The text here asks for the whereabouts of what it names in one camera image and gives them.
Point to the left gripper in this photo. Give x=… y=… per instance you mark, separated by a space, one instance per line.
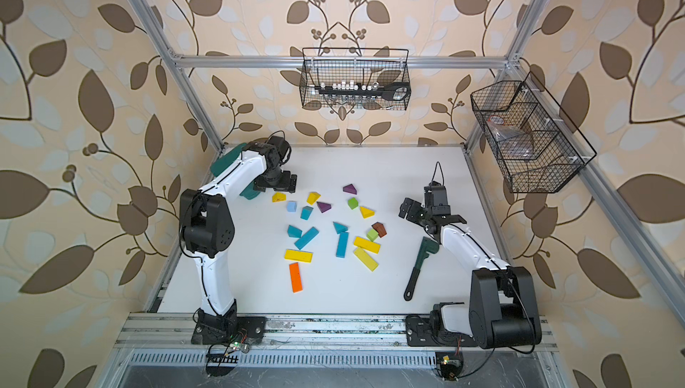
x=281 y=179

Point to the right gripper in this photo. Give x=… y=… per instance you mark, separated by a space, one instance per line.
x=413 y=213

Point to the yellow triangle block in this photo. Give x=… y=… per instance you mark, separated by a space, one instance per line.
x=313 y=197
x=366 y=212
x=278 y=197

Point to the purple triangle block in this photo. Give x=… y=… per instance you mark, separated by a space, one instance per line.
x=350 y=189
x=324 y=207

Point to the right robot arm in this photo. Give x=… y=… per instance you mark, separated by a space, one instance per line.
x=502 y=310

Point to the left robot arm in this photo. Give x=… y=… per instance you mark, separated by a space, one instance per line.
x=206 y=227

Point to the green plastic tool case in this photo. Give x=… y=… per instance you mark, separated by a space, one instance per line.
x=244 y=169

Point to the brown block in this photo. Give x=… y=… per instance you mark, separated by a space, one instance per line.
x=380 y=229

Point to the light green cube lower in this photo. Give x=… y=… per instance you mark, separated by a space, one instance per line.
x=372 y=235

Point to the yellow rectangular block right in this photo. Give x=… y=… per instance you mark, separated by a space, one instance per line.
x=366 y=244

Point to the green cube upper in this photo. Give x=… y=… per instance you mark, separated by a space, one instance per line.
x=353 y=203

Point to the lime yellow rectangular block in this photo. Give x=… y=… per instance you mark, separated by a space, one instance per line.
x=365 y=259

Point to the teal long block diagonal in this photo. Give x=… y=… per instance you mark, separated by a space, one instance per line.
x=306 y=238

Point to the teal long block upright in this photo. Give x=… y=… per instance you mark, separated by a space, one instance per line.
x=342 y=245

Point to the plastic bag in basket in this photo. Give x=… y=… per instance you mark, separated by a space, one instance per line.
x=512 y=142

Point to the yellow rectangular block left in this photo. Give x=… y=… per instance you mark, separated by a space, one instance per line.
x=298 y=256

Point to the orange rectangular block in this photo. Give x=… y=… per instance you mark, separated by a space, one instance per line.
x=295 y=276

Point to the back wire basket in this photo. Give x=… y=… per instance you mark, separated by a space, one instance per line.
x=327 y=66

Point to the wire basket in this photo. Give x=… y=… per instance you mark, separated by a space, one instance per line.
x=535 y=142
x=327 y=66

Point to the right wire basket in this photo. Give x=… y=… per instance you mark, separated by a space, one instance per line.
x=535 y=142

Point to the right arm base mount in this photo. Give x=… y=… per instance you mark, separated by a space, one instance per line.
x=428 y=331

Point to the socket set rail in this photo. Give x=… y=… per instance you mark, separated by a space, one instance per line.
x=393 y=92

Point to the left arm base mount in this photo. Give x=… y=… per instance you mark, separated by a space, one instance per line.
x=212 y=329

